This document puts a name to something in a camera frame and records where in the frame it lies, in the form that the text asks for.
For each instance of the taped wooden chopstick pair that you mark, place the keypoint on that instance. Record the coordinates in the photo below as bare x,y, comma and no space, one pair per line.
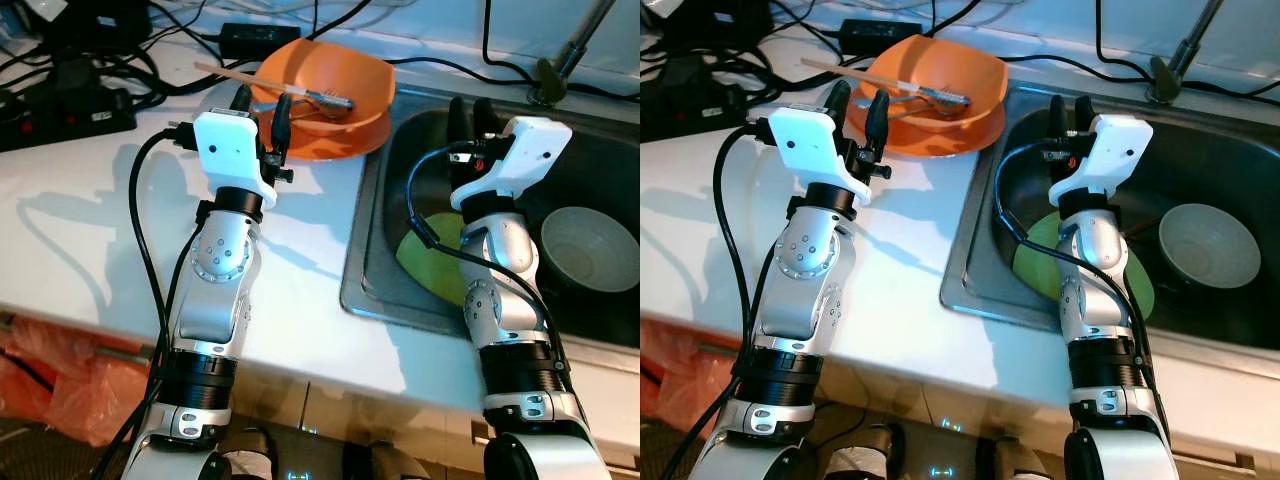
240,75
850,72

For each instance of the golden metal spoon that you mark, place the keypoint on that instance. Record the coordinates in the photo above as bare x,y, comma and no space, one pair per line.
955,100
338,101

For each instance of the orange plastic bowl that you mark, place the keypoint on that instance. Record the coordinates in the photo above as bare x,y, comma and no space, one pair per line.
340,70
950,65

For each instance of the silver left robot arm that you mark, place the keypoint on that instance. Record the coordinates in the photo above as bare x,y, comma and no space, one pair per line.
215,290
800,300

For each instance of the chrome kitchen faucet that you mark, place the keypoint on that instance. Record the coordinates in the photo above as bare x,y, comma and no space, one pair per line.
1162,85
550,85

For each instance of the black power adapter brick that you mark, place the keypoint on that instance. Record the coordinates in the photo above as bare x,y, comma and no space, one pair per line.
880,37
250,40

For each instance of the orange plastic plate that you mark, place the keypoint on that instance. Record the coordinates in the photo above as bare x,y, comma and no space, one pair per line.
950,143
340,148

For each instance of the green plate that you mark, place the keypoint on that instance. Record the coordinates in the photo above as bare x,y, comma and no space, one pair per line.
1035,265
440,278

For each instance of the stainless steel sink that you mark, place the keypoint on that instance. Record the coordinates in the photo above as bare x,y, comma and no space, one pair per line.
600,170
1220,150

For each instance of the grey ceramic bowl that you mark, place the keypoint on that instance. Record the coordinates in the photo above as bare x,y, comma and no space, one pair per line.
1210,245
590,250

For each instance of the black power strip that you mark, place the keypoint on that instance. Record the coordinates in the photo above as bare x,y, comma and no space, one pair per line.
70,115
690,115

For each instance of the black plug-in charger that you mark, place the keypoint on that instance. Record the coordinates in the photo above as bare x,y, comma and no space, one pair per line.
90,20
700,20

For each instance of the white base cabinet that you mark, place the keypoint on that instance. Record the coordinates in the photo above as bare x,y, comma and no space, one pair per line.
950,410
330,410

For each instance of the orange plastic bag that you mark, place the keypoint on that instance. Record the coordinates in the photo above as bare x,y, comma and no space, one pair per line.
80,385
690,380

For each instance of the robot left leg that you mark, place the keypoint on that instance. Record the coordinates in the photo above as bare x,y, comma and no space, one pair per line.
860,455
255,455

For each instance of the robot leg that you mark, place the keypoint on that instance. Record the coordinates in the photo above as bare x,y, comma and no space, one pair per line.
255,455
860,455
385,462
1010,462

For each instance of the robot right leg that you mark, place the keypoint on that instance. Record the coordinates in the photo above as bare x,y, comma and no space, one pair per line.
1010,462
385,462

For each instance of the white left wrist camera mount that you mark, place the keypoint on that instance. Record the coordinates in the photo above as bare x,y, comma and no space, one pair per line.
230,150
810,150

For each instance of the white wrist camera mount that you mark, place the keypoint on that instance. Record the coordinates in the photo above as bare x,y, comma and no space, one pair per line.
530,150
810,150
230,150
1115,150

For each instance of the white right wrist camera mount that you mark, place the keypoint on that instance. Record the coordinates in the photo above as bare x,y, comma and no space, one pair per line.
530,150
1115,150

